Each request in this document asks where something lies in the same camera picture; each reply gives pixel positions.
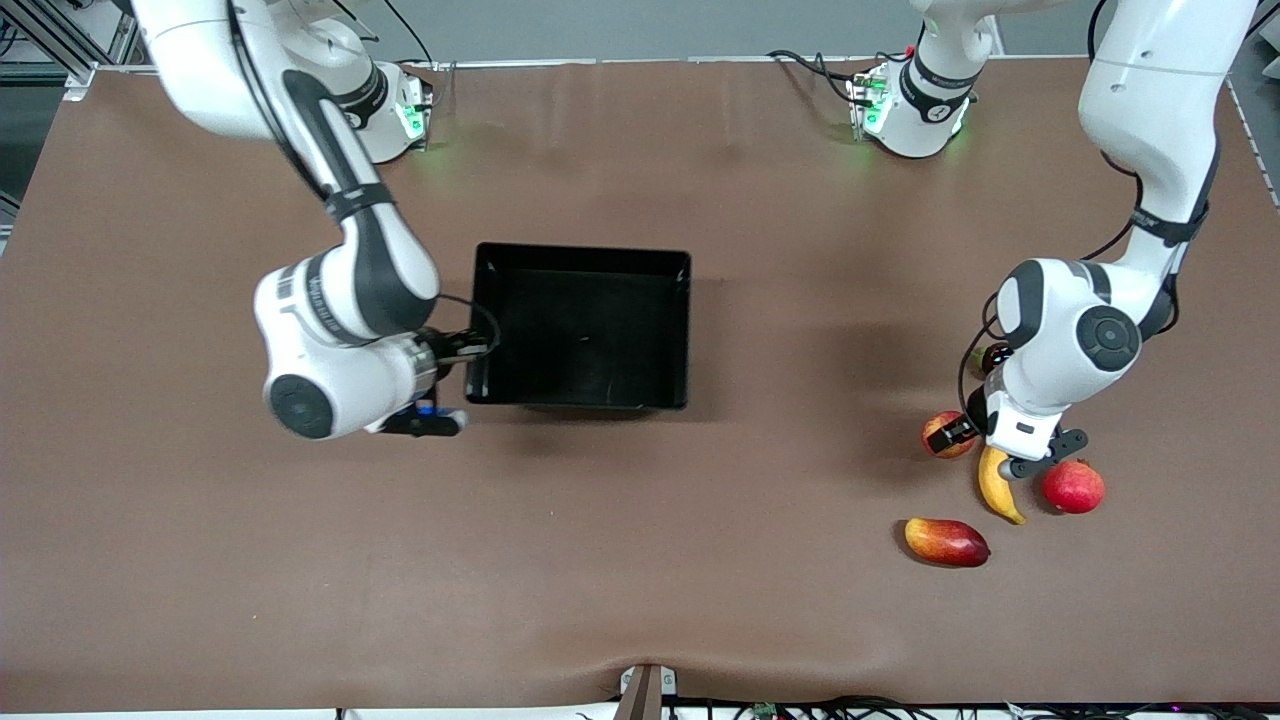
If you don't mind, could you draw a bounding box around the red yellow apple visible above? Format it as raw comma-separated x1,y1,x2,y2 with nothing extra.
922,410,979,461

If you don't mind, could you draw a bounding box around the yellow banana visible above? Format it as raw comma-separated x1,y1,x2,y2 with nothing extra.
978,445,1028,526

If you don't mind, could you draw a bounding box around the black plastic box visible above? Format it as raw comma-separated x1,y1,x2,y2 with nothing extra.
464,241,693,411

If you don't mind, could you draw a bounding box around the red yellow mango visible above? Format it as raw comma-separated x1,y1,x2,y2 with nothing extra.
904,517,991,569

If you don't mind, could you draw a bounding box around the red pomegranate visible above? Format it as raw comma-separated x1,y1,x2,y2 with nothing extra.
1042,459,1106,515

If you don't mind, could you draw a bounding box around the brown table cover sheet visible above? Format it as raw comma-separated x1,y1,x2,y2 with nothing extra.
0,55,1280,713

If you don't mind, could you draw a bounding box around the metal table edge clamp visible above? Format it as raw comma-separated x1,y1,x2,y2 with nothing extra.
612,663,679,720

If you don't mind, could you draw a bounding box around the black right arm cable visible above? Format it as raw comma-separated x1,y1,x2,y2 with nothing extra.
225,0,501,351

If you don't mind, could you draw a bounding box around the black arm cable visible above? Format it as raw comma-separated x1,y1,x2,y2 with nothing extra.
958,0,1223,421
225,0,501,351

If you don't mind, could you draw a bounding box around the black cable bundle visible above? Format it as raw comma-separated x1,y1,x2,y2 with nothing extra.
575,695,1280,720

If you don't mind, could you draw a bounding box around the thin black base cable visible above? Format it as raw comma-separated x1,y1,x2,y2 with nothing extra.
385,0,458,106

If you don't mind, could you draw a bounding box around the silver table edge rail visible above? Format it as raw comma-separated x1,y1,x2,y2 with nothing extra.
380,55,1096,73

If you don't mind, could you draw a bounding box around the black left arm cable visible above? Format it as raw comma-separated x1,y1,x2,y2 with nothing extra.
958,0,1223,421

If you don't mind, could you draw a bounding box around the black base cable bunch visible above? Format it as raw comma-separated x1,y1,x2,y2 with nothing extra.
768,48,861,106

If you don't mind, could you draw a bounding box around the aluminium frame profile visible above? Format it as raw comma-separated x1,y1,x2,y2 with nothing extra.
0,0,136,101

